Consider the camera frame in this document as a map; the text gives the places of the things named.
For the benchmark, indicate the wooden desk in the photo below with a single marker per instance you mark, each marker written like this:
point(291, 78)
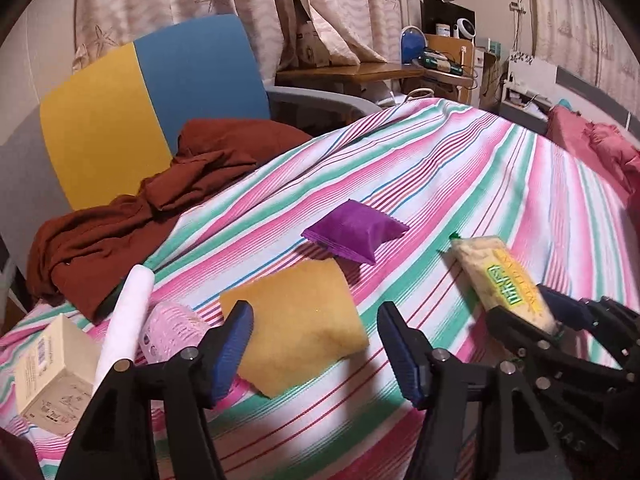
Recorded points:
point(350, 72)

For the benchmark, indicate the black monitor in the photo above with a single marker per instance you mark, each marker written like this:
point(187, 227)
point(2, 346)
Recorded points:
point(440, 12)

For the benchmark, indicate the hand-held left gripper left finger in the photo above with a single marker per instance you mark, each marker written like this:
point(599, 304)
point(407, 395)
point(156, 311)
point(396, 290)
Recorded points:
point(230, 350)

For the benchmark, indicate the blue round appliance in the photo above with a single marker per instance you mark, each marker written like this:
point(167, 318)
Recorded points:
point(414, 45)

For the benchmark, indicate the white roll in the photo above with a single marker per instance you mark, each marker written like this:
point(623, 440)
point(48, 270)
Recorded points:
point(127, 320)

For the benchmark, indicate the pink mesh packet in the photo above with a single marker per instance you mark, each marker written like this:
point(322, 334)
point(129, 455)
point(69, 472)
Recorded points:
point(175, 332)

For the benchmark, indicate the purple packet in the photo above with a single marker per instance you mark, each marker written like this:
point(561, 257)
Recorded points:
point(355, 230)

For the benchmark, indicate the green yellow snack packet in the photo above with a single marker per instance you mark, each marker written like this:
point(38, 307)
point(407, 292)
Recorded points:
point(500, 275)

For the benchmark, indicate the brown paper bag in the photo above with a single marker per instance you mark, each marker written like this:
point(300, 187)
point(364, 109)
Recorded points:
point(312, 42)

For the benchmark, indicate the grey yellow blue chair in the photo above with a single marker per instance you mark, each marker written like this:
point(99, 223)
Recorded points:
point(100, 120)

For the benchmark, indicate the pink green striped cloth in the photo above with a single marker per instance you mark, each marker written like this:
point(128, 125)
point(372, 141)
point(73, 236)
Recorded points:
point(450, 170)

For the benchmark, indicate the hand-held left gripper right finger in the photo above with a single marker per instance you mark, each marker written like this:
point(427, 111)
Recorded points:
point(400, 355)

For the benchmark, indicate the yellow sponge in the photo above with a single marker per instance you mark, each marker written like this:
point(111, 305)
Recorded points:
point(300, 320)

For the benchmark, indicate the pink quilt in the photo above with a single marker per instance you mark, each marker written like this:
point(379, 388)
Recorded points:
point(600, 145)

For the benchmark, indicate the beige cardboard box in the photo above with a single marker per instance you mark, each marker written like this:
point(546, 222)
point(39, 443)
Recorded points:
point(55, 375)

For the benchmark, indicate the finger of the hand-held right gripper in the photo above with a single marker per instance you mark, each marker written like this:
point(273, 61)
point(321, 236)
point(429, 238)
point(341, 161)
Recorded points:
point(515, 330)
point(565, 307)

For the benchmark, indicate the grey bed headboard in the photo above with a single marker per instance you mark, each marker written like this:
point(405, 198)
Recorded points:
point(595, 90)

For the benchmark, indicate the small white fan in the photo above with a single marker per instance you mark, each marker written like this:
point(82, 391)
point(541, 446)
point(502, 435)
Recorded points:
point(465, 28)

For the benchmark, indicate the dark red cloth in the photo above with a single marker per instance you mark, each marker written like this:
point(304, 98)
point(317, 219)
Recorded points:
point(200, 175)

